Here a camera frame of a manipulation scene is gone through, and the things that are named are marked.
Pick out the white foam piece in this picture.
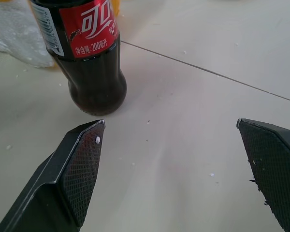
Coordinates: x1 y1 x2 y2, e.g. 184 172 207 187
0 0 54 68

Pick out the small cola bottle red label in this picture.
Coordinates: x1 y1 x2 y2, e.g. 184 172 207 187
28 0 128 116

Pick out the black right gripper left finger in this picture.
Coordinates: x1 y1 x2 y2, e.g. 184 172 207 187
0 119 106 232

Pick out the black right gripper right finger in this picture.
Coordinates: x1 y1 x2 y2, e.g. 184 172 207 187
236 118 290 232

